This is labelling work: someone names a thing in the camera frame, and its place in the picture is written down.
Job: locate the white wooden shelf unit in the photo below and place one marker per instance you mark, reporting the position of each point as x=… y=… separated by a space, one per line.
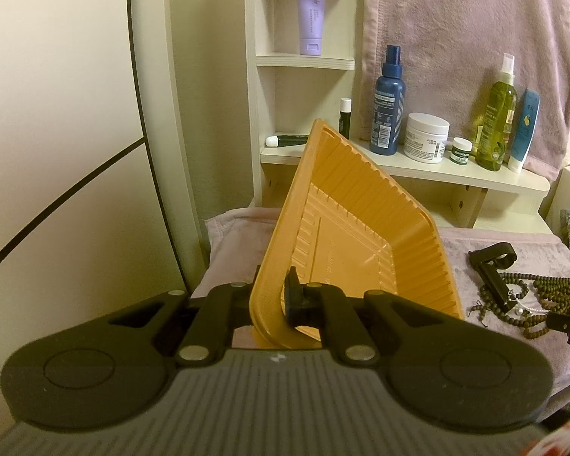
x=313 y=62

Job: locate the upright black stick tube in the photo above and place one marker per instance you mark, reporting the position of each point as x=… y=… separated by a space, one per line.
x=345 y=118

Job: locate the olive green spray bottle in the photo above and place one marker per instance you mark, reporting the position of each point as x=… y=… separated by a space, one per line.
x=496 y=123

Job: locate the small green label jar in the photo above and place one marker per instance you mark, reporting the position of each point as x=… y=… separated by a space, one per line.
x=461 y=153

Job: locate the pink hanging blanket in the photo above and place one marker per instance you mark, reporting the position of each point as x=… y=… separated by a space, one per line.
x=456 y=33

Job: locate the black plastic clip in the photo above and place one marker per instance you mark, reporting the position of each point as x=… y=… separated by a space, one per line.
x=494 y=289

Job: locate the pink towel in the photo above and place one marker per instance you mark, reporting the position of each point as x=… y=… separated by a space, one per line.
x=232 y=242

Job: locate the red and white object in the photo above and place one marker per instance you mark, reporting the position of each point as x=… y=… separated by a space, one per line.
x=560 y=439

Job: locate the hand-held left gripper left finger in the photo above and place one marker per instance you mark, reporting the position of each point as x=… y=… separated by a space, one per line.
x=223 y=304

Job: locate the small dark earring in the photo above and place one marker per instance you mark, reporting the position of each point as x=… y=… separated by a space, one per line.
x=477 y=313

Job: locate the blue spray bottle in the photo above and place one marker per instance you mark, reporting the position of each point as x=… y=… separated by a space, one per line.
x=387 y=104

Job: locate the white cream jar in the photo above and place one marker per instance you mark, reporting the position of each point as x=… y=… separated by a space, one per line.
x=426 y=137

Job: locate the white curved side panel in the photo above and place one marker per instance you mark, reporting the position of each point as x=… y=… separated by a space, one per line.
x=171 y=128

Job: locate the dark green white-capped tube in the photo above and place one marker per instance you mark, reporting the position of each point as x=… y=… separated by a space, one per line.
x=289 y=141

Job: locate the orange plastic tray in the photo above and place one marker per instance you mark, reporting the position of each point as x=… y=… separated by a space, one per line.
x=361 y=218

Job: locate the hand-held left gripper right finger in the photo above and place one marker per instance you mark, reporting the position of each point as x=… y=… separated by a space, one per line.
x=294 y=301

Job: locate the purple cosmetic tube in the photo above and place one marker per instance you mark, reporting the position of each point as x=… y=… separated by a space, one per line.
x=311 y=14

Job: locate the blue and white tube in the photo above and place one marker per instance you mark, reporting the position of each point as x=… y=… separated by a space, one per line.
x=525 y=128

